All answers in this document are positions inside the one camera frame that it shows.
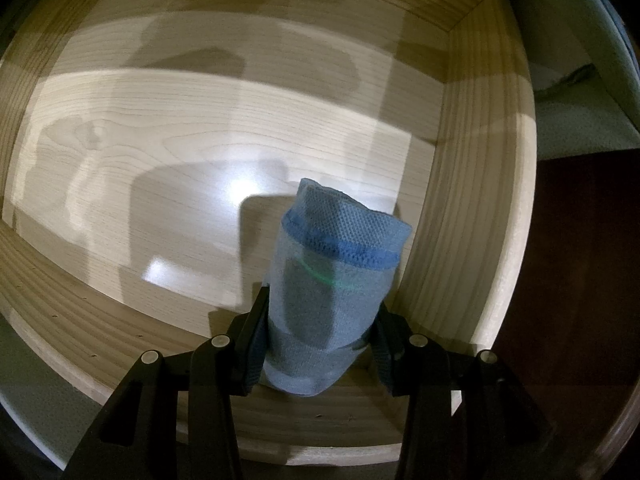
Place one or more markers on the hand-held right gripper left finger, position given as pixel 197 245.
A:
pixel 257 350

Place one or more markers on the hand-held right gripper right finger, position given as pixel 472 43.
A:
pixel 382 365

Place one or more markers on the light wooden drawer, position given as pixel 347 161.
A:
pixel 150 135

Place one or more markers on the light blue underwear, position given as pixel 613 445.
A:
pixel 325 270

